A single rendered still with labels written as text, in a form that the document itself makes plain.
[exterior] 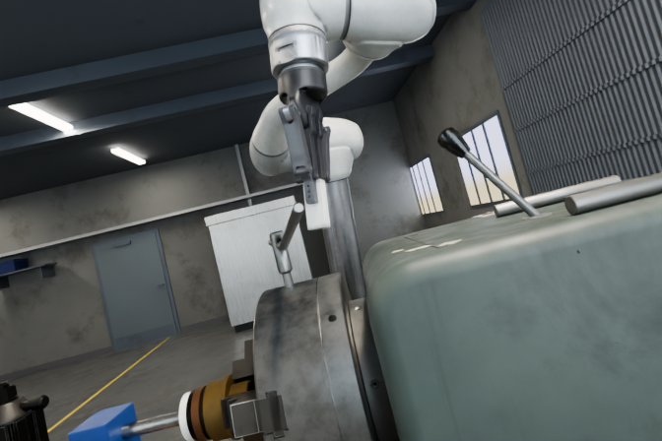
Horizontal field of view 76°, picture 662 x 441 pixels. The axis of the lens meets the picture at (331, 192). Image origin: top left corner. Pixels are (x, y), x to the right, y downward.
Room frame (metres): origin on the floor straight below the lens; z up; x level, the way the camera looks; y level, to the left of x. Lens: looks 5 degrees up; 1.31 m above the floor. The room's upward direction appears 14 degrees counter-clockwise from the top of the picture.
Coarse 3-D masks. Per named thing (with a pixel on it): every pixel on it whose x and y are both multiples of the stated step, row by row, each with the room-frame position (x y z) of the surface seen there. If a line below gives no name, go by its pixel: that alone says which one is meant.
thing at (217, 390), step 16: (208, 384) 0.67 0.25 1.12; (224, 384) 0.65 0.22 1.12; (240, 384) 0.67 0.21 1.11; (192, 400) 0.65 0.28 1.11; (208, 400) 0.64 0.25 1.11; (192, 416) 0.64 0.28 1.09; (208, 416) 0.63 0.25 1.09; (192, 432) 0.64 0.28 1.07; (208, 432) 0.64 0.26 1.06; (224, 432) 0.64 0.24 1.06
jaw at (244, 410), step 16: (224, 400) 0.62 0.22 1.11; (240, 400) 0.56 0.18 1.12; (256, 400) 0.54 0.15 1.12; (272, 400) 0.53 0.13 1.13; (224, 416) 0.61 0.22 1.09; (240, 416) 0.54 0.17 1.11; (256, 416) 0.54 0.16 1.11; (272, 416) 0.52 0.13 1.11; (240, 432) 0.54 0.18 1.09; (256, 432) 0.53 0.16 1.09
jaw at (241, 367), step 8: (248, 344) 0.71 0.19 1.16; (248, 352) 0.70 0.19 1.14; (240, 360) 0.70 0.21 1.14; (248, 360) 0.70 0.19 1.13; (232, 368) 0.69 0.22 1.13; (240, 368) 0.69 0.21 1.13; (248, 368) 0.69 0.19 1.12; (232, 376) 0.68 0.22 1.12; (240, 376) 0.68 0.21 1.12; (248, 376) 0.68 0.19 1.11
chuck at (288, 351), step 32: (288, 288) 0.64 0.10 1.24; (256, 320) 0.58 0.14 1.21; (288, 320) 0.57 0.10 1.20; (256, 352) 0.55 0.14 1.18; (288, 352) 0.54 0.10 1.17; (320, 352) 0.53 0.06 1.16; (256, 384) 0.53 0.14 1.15; (288, 384) 0.52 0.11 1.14; (320, 384) 0.52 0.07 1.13; (288, 416) 0.51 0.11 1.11; (320, 416) 0.51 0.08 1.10
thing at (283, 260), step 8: (272, 232) 0.65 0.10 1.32; (280, 232) 0.64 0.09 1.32; (272, 240) 0.65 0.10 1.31; (280, 240) 0.64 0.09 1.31; (280, 256) 0.64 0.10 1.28; (288, 256) 0.65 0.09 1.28; (280, 264) 0.65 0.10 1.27; (288, 264) 0.65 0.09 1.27; (280, 272) 0.65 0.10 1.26; (288, 272) 0.65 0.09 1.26; (288, 280) 0.65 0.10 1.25
